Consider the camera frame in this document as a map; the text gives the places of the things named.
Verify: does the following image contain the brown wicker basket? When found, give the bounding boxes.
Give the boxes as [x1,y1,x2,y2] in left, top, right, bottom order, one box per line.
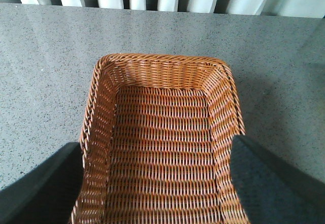
[69,53,249,223]

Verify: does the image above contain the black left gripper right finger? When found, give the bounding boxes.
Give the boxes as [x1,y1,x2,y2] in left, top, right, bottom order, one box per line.
[230,135,324,223]

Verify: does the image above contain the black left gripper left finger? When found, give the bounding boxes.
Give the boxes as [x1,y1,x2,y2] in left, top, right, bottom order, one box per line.
[1,142,83,223]

